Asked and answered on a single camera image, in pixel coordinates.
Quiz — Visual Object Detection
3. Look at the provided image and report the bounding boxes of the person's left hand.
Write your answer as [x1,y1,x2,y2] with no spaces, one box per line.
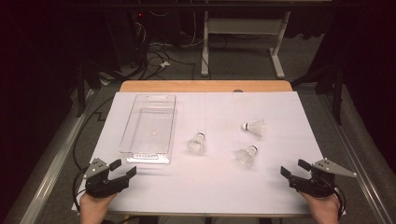
[79,192,119,224]

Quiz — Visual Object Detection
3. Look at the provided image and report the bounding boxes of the clear plastic tray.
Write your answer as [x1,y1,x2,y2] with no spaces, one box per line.
[119,93,177,165]

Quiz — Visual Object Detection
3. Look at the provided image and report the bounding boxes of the white metal stand frame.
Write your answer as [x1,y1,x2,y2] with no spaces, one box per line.
[200,0,292,80]

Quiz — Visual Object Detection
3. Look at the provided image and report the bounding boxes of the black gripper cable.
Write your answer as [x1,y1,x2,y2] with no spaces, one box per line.
[72,166,94,213]
[323,178,347,222]

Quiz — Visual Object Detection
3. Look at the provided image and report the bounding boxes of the white shuttlecock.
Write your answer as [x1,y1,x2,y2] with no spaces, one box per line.
[233,144,260,168]
[241,119,266,138]
[186,131,206,155]

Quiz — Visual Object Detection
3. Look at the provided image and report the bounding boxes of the white table cover board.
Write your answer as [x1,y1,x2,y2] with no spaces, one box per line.
[71,91,347,217]

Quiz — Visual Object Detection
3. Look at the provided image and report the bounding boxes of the black metal stand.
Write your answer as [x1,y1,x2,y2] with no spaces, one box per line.
[74,59,104,119]
[290,62,345,126]

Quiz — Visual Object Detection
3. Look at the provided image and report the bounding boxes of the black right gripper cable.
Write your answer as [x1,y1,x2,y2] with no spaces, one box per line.
[323,178,347,222]

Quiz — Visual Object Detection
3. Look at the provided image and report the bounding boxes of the tangle of floor cables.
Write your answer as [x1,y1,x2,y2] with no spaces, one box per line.
[122,40,197,81]

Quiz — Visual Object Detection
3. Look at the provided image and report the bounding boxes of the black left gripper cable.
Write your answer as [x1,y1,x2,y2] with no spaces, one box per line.
[72,166,94,213]

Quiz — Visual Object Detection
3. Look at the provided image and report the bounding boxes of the black floor cable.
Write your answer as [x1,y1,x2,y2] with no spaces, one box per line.
[72,96,116,172]

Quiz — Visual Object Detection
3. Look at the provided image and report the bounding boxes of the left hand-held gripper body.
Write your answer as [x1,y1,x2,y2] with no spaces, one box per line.
[83,157,130,199]

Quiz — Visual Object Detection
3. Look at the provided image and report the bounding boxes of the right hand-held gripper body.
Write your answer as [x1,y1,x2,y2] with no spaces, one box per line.
[289,157,358,199]

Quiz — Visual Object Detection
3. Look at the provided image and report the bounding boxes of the grey metal rail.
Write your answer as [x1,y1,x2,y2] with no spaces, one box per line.
[320,92,396,224]
[18,88,95,224]

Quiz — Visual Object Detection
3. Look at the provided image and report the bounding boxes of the person's right hand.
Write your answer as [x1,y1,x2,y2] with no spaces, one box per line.
[299,191,341,224]

